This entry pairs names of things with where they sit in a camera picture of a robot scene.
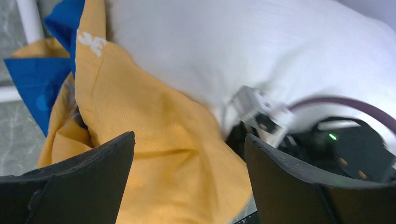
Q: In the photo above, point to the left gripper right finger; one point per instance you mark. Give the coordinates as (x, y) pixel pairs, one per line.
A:
(287, 190)

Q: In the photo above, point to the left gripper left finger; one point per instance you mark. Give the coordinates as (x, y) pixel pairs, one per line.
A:
(84, 189)

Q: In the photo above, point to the yellow and blue pillowcase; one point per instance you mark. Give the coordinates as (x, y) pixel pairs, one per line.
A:
(83, 89)

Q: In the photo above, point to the white pillow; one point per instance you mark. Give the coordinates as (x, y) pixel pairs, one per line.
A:
(288, 49)

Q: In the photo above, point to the white pvc pipe rack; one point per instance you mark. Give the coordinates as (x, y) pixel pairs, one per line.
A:
(33, 30)

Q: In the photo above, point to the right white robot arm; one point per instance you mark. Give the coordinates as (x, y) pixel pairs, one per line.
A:
(345, 146)

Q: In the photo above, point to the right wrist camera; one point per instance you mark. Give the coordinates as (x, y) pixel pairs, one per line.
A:
(262, 116)

